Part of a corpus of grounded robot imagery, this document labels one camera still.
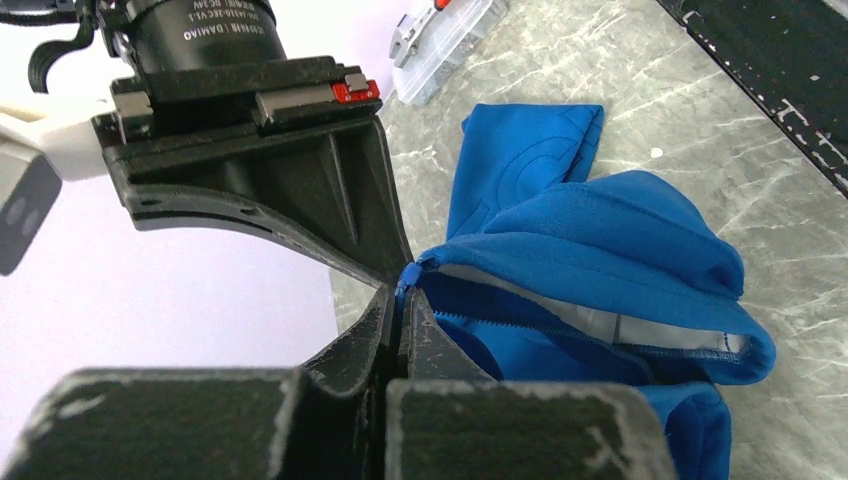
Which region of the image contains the blue zip jacket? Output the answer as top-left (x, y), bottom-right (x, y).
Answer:
top-left (395, 104), bottom-right (777, 479)

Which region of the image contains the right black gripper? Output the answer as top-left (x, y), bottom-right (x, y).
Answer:
top-left (92, 56), bottom-right (413, 287)

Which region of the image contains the orange handled adjustable wrench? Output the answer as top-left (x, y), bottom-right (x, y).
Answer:
top-left (389, 0), bottom-right (452, 69)

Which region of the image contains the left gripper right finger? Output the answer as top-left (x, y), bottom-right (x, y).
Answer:
top-left (385, 288), bottom-right (676, 479)

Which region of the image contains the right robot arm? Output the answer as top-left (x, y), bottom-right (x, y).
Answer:
top-left (1, 1), bottom-right (412, 287)

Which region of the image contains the clear plastic organizer box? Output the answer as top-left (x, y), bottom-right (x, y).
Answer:
top-left (392, 0), bottom-right (508, 106)

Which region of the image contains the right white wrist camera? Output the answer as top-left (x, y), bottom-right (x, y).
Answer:
top-left (1, 93), bottom-right (114, 276)

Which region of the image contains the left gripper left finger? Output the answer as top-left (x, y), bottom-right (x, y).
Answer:
top-left (1, 286), bottom-right (394, 479)

